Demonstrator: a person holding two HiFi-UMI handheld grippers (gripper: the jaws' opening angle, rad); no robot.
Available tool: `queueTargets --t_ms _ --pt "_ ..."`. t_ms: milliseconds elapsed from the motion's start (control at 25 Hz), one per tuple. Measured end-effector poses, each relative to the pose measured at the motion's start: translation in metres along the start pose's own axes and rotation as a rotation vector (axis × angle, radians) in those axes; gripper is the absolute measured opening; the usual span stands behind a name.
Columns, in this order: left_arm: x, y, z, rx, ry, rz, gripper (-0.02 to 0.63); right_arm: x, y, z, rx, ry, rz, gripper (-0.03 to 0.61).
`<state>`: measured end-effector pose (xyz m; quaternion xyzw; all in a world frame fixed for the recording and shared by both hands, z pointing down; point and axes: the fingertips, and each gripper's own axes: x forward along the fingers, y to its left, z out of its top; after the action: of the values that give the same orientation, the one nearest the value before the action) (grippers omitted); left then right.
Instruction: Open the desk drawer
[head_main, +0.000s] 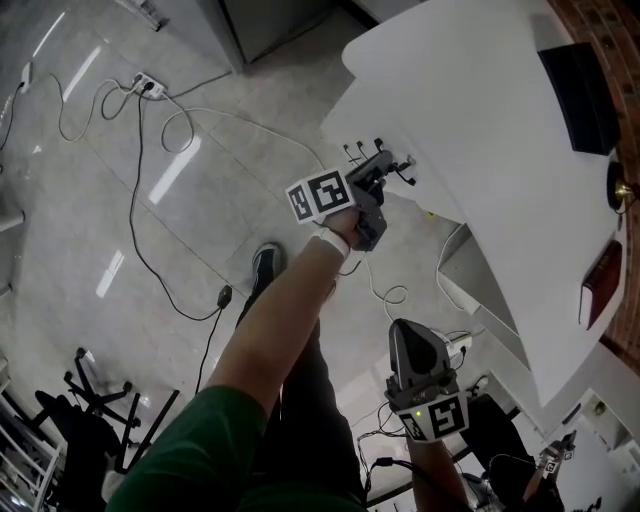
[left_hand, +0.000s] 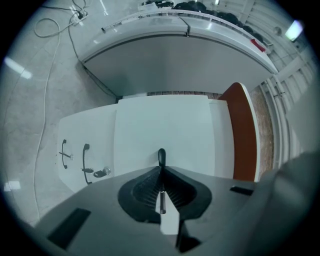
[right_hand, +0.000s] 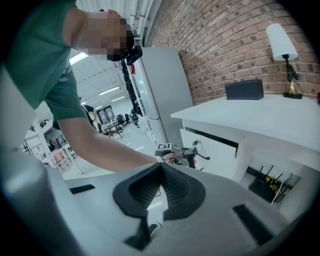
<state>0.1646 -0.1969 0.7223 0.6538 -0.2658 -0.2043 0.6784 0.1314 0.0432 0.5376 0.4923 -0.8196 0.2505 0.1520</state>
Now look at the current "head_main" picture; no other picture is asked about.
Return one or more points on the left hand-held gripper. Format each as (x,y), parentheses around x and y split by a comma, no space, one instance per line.
(320,197)

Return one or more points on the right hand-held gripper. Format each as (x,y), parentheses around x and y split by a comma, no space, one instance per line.
(442,415)

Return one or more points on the person's right forearm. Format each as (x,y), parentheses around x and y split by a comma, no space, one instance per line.
(435,475)

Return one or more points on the person's left forearm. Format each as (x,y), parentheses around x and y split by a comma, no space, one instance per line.
(280,310)

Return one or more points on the white desk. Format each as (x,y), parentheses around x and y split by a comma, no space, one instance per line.
(475,125)

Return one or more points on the person's left hand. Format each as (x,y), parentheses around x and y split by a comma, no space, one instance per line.
(345,225)

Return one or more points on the white power strip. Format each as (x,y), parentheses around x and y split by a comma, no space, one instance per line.
(457,345)
(148,85)

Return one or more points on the white wristband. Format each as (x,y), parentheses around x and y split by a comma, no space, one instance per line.
(332,242)

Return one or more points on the black trousers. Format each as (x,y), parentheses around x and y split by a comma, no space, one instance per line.
(310,400)

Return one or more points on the person's left shoe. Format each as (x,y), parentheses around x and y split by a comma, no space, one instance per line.
(267,267)

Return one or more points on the grey metal cabinet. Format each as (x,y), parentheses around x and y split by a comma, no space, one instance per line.
(280,25)

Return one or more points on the black power brick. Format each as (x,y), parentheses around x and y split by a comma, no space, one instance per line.
(225,296)

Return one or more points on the dark red book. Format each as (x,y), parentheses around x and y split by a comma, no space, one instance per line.
(602,282)

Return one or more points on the white shelf unit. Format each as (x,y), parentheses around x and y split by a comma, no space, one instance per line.
(610,425)

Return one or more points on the black box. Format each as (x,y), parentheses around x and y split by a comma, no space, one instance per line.
(580,95)

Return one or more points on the green shirt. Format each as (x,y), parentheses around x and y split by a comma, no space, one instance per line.
(200,450)

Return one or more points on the white shelf rack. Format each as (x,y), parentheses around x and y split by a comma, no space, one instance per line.
(150,15)

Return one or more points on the black office chair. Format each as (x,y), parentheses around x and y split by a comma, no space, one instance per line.
(75,425)

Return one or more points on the white slatted rack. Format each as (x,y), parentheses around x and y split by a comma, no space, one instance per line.
(47,465)

